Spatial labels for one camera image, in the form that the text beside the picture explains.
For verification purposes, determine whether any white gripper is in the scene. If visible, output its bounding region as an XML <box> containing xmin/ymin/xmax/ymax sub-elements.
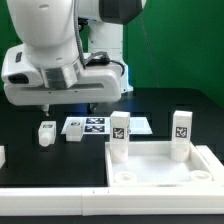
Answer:
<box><xmin>2</xmin><ymin>44</ymin><xmax>122</xmax><ymax>116</ymax></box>

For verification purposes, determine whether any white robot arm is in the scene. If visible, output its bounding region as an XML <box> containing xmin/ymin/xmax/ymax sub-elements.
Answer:
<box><xmin>1</xmin><ymin>0</ymin><xmax>147</xmax><ymax>112</ymax></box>

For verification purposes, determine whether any white sheet with markers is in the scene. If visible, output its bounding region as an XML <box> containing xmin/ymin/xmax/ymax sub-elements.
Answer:
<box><xmin>61</xmin><ymin>117</ymin><xmax>152</xmax><ymax>135</ymax></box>

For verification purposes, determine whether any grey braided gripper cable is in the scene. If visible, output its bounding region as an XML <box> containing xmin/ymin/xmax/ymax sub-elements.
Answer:
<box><xmin>73</xmin><ymin>0</ymin><xmax>126</xmax><ymax>76</ymax></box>

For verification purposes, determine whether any white left fence wall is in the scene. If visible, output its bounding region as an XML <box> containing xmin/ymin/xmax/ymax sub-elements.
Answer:
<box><xmin>0</xmin><ymin>146</ymin><xmax>5</xmax><ymax>169</ymax></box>

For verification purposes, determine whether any white fence wall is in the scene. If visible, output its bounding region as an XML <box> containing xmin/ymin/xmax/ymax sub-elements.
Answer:
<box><xmin>0</xmin><ymin>186</ymin><xmax>224</xmax><ymax>216</ymax></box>
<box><xmin>0</xmin><ymin>146</ymin><xmax>5</xmax><ymax>169</ymax></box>

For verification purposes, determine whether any white front fence wall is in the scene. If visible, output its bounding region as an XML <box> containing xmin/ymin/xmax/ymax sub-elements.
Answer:
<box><xmin>0</xmin><ymin>186</ymin><xmax>224</xmax><ymax>216</ymax></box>

